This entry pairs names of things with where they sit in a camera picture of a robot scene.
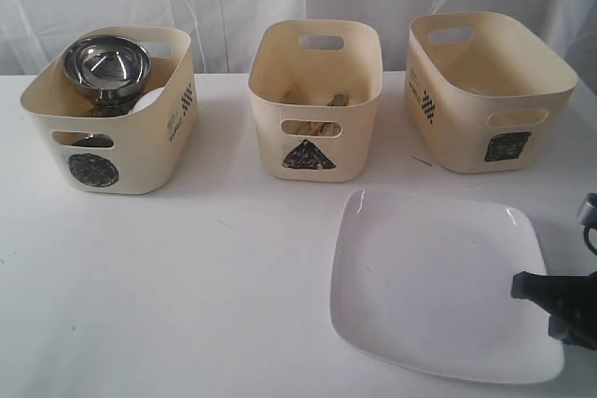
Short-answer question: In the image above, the steel mug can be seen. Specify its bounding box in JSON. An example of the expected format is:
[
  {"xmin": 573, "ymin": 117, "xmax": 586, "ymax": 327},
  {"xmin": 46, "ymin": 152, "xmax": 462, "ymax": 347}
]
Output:
[{"xmin": 71, "ymin": 133, "xmax": 114, "ymax": 148}]

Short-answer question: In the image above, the white ceramic bowl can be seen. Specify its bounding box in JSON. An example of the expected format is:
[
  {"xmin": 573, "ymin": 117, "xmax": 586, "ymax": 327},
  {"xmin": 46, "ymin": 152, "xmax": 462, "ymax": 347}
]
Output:
[{"xmin": 129, "ymin": 87, "xmax": 164, "ymax": 114}]

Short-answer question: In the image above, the stainless steel bowl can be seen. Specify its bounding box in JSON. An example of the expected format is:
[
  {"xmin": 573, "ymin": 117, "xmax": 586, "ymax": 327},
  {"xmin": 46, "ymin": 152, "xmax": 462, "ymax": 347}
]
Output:
[{"xmin": 62, "ymin": 34, "xmax": 152, "ymax": 117}]

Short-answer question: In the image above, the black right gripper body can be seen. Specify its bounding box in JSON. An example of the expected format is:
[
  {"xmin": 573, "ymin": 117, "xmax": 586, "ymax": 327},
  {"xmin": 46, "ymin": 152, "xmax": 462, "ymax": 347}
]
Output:
[{"xmin": 559, "ymin": 272, "xmax": 596, "ymax": 350}]

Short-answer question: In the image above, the wooden chopstick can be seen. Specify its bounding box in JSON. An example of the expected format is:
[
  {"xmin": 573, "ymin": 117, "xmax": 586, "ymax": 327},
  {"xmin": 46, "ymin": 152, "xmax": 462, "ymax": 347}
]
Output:
[
  {"xmin": 283, "ymin": 89, "xmax": 340, "ymax": 138},
  {"xmin": 326, "ymin": 93, "xmax": 350, "ymax": 107}
]

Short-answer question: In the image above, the cream bin with triangle mark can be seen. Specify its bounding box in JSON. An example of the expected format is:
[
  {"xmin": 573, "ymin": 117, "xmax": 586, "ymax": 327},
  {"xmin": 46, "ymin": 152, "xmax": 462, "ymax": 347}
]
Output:
[{"xmin": 248, "ymin": 20, "xmax": 382, "ymax": 183}]

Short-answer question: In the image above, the white rectangular plate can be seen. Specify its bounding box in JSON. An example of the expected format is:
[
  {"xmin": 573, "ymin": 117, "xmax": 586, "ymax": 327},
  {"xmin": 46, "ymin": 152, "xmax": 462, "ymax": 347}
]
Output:
[{"xmin": 329, "ymin": 189, "xmax": 564, "ymax": 384}]

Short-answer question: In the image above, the cream bin with square mark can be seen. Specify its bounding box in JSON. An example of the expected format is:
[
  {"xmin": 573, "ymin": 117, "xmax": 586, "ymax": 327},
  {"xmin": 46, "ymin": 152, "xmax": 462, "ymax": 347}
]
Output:
[{"xmin": 404, "ymin": 11, "xmax": 578, "ymax": 173}]

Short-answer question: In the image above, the cream bin with circle mark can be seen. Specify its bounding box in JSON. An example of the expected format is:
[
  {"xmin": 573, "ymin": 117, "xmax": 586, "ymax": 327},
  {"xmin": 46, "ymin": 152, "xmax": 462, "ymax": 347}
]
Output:
[{"xmin": 21, "ymin": 26, "xmax": 198, "ymax": 195}]

